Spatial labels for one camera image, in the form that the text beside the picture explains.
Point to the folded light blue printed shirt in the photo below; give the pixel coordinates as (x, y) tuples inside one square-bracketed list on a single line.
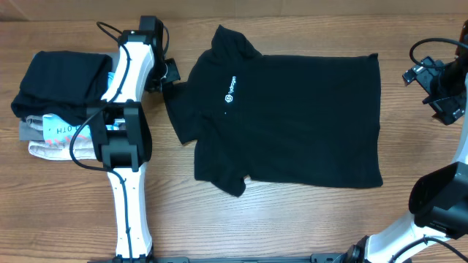
[(56, 130)]

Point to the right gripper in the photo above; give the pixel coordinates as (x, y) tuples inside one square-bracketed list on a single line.
[(452, 109)]

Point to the folded black garment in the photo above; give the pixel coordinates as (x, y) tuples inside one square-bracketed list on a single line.
[(63, 83)]

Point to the black t-shirt with logo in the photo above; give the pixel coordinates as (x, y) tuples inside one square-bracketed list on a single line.
[(277, 118)]

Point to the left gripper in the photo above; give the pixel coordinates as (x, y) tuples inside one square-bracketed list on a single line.
[(173, 73)]

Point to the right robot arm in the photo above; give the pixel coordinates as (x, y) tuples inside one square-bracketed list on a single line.
[(438, 201)]

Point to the folded beige garment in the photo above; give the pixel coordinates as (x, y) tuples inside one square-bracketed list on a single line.
[(82, 149)]

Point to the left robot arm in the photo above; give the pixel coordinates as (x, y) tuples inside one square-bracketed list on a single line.
[(122, 139)]

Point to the folded gray garment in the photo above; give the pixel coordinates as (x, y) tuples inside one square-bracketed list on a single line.
[(30, 129)]

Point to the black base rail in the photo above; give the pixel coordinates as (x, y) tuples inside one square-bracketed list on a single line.
[(314, 258)]

